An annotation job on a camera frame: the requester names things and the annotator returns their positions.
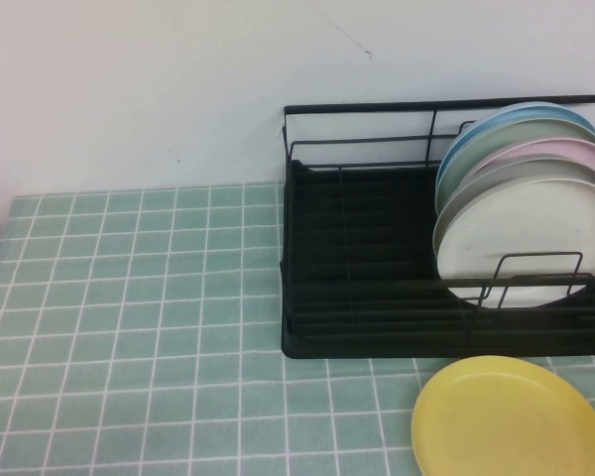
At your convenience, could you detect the pink plate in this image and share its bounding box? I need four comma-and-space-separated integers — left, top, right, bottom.
471, 138, 595, 195

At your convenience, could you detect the green tile pattern tablecloth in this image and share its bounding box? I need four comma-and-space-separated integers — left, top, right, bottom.
0, 183, 595, 476

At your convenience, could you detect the light blue plate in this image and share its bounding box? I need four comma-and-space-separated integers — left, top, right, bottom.
434, 101, 595, 199

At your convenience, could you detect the black wire dish rack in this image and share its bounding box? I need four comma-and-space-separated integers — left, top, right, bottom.
281, 93, 595, 361

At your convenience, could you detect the yellow plate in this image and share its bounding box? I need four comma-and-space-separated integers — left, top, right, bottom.
411, 355, 595, 476

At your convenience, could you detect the pale green plate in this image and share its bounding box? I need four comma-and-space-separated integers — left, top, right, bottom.
436, 118, 595, 215

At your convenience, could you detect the white plate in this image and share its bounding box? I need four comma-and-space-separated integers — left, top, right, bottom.
435, 178, 595, 309

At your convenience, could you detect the grey plate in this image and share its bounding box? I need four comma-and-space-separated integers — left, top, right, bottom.
432, 155, 595, 249

